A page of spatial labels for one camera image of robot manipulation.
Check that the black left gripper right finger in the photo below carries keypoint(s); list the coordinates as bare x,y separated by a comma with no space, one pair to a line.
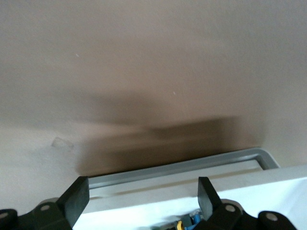
208,201

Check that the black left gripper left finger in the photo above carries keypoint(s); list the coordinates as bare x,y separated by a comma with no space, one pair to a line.
72,198

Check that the green push button switch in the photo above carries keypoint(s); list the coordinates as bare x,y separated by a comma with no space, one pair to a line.
195,219

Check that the cream plastic drawer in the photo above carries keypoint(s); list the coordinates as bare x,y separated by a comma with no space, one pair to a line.
251,191

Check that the brown table mat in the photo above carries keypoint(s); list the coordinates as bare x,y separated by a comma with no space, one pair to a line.
144,60

